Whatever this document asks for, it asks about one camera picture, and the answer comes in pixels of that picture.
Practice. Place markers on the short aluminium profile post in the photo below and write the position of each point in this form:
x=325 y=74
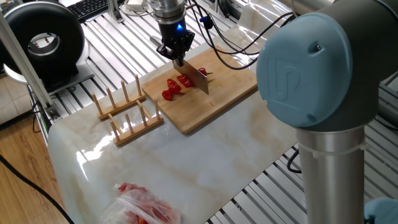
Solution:
x=115 y=12

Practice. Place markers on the grey device base plate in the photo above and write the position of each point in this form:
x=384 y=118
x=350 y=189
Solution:
x=82 y=76

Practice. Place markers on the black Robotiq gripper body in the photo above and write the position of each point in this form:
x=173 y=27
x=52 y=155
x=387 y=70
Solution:
x=174 y=34

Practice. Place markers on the white round lamp base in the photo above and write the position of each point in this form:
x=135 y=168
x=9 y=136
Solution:
x=14 y=77

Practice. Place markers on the wooden peg rack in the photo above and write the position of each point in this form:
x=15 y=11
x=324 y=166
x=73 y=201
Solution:
x=136 y=132

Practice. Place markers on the red chili slice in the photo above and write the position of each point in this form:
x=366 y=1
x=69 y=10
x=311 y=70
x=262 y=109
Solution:
x=173 y=86

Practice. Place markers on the small red chili tip piece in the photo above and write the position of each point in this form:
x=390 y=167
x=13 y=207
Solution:
x=167 y=95

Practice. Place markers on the steel kitchen knife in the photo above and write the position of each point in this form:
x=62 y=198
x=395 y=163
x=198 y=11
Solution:
x=196 y=76

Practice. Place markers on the silver UR5 robot arm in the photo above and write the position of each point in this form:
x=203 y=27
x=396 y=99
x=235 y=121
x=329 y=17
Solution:
x=311 y=68

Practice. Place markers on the marble pattern table mat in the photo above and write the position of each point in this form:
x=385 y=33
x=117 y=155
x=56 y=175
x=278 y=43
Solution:
x=186 y=168

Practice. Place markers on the large red chili chunk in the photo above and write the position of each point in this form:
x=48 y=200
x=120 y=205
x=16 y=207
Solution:
x=185 y=81

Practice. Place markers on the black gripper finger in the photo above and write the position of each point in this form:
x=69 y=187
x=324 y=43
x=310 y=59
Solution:
x=183 y=53
x=164 y=51

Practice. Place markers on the clear bag with chili pieces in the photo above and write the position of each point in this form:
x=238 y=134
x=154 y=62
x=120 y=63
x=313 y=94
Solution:
x=146 y=207

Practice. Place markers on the bamboo cutting board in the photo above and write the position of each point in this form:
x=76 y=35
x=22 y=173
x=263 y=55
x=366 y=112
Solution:
x=217 y=99

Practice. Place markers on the black keyboard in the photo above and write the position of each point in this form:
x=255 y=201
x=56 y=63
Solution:
x=87 y=7

